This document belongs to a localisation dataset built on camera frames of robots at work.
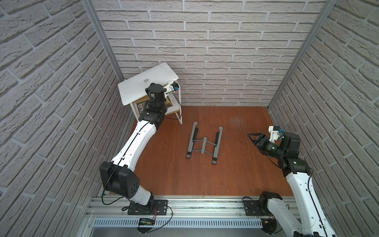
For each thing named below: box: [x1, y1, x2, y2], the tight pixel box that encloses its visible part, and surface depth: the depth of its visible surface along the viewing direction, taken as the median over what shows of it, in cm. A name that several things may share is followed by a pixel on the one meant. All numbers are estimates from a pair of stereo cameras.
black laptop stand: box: [185, 120, 224, 165], surface depth 94 cm
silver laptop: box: [117, 62, 180, 107], surface depth 80 cm
